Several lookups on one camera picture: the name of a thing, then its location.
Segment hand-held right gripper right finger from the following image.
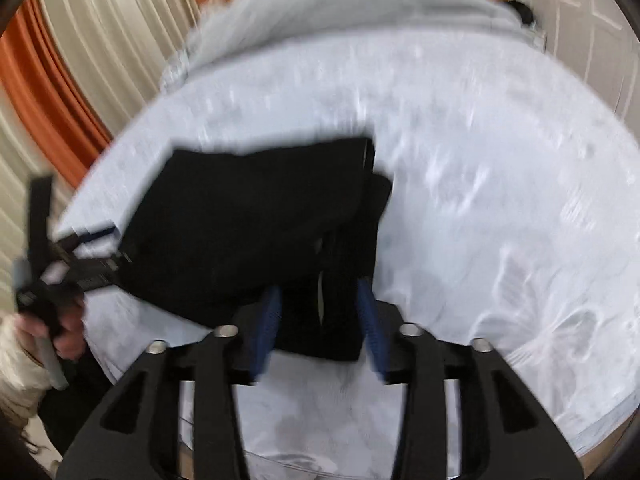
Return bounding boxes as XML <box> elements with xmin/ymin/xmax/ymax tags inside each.
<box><xmin>356</xmin><ymin>279</ymin><xmax>583</xmax><ymax>480</ymax></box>

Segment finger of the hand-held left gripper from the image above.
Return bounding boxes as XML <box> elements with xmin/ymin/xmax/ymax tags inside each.
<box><xmin>57</xmin><ymin>226</ymin><xmax>119</xmax><ymax>259</ymax></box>
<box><xmin>70</xmin><ymin>252</ymin><xmax>132</xmax><ymax>292</ymax></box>

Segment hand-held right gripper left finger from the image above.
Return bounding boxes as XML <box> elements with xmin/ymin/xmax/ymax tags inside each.
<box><xmin>57</xmin><ymin>285</ymin><xmax>283</xmax><ymax>480</ymax></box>

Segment black pants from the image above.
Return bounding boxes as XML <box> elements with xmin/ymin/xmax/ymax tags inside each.
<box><xmin>117</xmin><ymin>136</ymin><xmax>393</xmax><ymax>363</ymax></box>

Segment person's left forearm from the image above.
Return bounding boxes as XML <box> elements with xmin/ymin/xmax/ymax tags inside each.
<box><xmin>0</xmin><ymin>310</ymin><xmax>56</xmax><ymax>431</ymax></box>

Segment person's left hand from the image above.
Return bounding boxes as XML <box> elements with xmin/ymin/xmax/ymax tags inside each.
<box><xmin>15</xmin><ymin>295</ymin><xmax>87</xmax><ymax>361</ymax></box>

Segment cream curtain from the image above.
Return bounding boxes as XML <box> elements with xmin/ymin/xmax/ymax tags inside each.
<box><xmin>37</xmin><ymin>0</ymin><xmax>201</xmax><ymax>136</ymax></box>
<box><xmin>0</xmin><ymin>100</ymin><xmax>76</xmax><ymax>321</ymax></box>

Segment orange curtain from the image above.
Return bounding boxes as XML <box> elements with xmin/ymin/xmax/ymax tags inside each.
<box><xmin>0</xmin><ymin>0</ymin><xmax>113</xmax><ymax>188</ymax></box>

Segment butterfly print bed sheet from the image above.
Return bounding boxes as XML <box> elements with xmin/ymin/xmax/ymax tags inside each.
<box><xmin>55</xmin><ymin>25</ymin><xmax>640</xmax><ymax>480</ymax></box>

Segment grey duvet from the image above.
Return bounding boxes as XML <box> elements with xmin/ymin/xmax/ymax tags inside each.
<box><xmin>160</xmin><ymin>0</ymin><xmax>546</xmax><ymax>91</ymax></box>

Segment dark cloth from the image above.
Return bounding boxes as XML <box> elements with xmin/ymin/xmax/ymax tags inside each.
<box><xmin>500</xmin><ymin>0</ymin><xmax>538</xmax><ymax>28</ymax></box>

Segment white wardrobe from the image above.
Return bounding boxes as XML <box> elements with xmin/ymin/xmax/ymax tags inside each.
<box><xmin>530</xmin><ymin>0</ymin><xmax>640</xmax><ymax>121</ymax></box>

